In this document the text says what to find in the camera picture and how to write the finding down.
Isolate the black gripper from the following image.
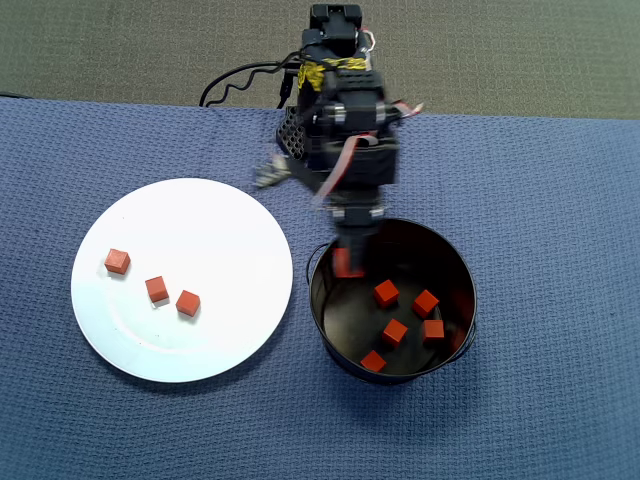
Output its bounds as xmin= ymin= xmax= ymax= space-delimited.
xmin=327 ymin=188 xmax=390 ymax=278

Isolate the red cube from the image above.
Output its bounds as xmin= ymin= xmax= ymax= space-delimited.
xmin=331 ymin=246 xmax=366 ymax=280
xmin=421 ymin=319 xmax=446 ymax=344
xmin=359 ymin=349 xmax=389 ymax=374
xmin=411 ymin=288 xmax=441 ymax=319
xmin=144 ymin=275 xmax=170 ymax=304
xmin=104 ymin=248 xmax=132 ymax=275
xmin=381 ymin=318 xmax=410 ymax=349
xmin=373 ymin=279 xmax=401 ymax=309
xmin=175 ymin=289 xmax=202 ymax=318

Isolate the white round plate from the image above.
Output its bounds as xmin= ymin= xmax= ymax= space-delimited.
xmin=70 ymin=177 xmax=294 ymax=385

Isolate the black metal bucket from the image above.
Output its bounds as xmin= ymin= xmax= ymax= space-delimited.
xmin=305 ymin=217 xmax=479 ymax=386

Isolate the blue woven tablecloth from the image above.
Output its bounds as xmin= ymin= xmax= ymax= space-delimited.
xmin=0 ymin=97 xmax=640 ymax=480

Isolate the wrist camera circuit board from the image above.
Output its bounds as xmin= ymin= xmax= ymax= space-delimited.
xmin=253 ymin=153 xmax=297 ymax=190

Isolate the thin black camera cable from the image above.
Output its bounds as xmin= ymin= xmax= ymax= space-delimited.
xmin=277 ymin=64 xmax=301 ymax=110

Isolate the thick black cable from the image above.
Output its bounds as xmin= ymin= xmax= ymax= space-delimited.
xmin=198 ymin=52 xmax=306 ymax=109
xmin=205 ymin=65 xmax=296 ymax=109

